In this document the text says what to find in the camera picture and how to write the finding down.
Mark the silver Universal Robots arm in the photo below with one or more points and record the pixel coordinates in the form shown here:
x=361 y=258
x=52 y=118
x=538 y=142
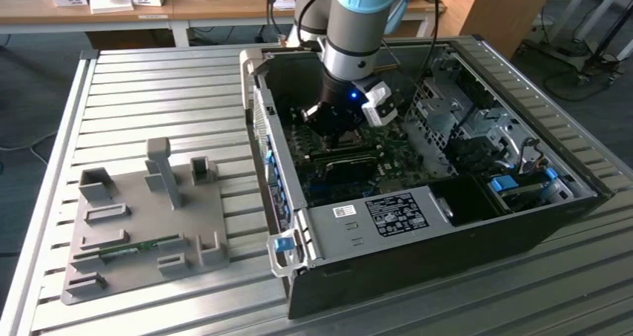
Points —
x=353 y=28

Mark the silver CPU socket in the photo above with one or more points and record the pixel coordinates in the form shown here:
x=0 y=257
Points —
x=353 y=141

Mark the blue slot clip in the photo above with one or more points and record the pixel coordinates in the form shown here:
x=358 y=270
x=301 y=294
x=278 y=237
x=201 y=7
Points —
x=269 y=156

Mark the black graphics card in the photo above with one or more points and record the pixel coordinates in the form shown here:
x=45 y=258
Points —
x=350 y=171

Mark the green PC motherboard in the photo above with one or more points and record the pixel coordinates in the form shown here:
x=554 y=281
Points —
x=396 y=161

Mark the silver metal drive cage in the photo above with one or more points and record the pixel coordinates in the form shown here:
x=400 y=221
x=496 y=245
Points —
x=434 y=113

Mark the wooden desk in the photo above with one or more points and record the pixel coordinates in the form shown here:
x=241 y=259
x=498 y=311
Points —
x=222 y=6
x=29 y=13

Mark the grey power supply unit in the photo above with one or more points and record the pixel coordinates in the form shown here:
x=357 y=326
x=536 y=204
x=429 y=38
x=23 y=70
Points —
x=341 y=239

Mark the blue case latch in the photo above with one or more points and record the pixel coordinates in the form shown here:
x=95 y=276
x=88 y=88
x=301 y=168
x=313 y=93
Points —
x=282 y=245

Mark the blue disk carrier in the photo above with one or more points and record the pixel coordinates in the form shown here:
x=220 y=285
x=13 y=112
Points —
x=501 y=184

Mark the wooden cabinet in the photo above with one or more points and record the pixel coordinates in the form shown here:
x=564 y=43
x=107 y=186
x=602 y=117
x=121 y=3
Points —
x=509 y=13

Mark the pale blue carrier strip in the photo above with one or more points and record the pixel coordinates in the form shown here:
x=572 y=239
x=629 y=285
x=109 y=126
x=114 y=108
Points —
x=549 y=176

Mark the black open PC case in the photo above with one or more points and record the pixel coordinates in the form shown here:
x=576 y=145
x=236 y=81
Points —
x=445 y=269

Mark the grey plastic parts rack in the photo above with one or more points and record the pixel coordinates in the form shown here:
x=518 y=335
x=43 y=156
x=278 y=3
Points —
x=138 y=217

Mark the white box with round lid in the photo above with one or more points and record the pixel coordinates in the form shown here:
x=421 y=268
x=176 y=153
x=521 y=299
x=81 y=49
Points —
x=110 y=4

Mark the black tripod stand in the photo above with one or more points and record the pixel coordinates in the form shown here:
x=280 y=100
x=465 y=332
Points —
x=598 y=66

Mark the green RAM stick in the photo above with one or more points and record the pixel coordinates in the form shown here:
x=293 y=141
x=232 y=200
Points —
x=142 y=245

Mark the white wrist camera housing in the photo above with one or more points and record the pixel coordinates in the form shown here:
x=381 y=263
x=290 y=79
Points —
x=380 y=106

